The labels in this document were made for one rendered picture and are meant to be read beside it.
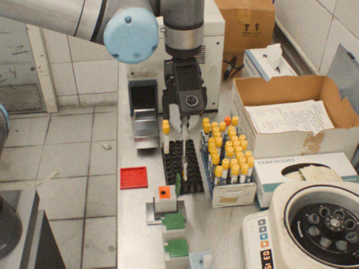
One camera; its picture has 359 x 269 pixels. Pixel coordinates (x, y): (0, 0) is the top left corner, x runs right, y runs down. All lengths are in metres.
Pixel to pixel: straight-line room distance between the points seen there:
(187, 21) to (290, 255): 0.45
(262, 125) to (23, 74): 1.88
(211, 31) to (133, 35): 0.55
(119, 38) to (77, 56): 2.06
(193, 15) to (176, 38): 0.05
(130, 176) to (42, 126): 1.73
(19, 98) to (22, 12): 2.22
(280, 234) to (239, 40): 0.92
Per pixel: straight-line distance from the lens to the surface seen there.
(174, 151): 1.02
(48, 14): 0.53
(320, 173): 0.92
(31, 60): 2.57
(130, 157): 1.03
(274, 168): 0.93
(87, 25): 0.53
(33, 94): 2.71
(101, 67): 2.60
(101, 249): 1.92
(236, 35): 1.50
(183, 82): 0.71
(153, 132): 1.04
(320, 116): 1.14
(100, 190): 2.15
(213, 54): 1.08
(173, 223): 0.80
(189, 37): 0.69
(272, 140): 0.92
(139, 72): 1.09
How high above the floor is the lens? 1.58
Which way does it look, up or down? 40 degrees down
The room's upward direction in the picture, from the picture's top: straight up
